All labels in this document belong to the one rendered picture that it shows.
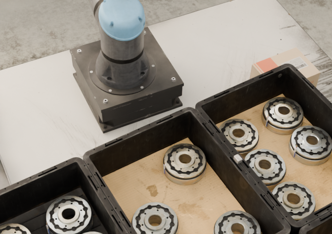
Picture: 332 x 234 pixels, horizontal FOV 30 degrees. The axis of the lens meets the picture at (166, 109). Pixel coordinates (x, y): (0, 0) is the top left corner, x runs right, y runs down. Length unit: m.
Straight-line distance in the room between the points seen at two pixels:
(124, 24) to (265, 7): 0.72
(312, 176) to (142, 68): 0.55
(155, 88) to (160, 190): 0.36
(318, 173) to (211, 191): 0.27
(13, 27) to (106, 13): 1.61
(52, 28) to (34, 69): 1.21
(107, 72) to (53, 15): 1.53
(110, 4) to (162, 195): 0.50
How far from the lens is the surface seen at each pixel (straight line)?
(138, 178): 1.49
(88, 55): 1.80
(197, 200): 1.46
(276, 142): 1.59
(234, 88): 1.55
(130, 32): 1.58
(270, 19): 2.12
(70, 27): 3.12
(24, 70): 1.94
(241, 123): 1.57
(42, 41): 3.07
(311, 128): 1.60
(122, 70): 1.67
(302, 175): 1.54
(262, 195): 1.37
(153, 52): 1.81
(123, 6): 1.61
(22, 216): 1.47
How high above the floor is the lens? 2.06
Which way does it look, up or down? 49 degrees down
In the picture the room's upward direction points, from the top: 1 degrees clockwise
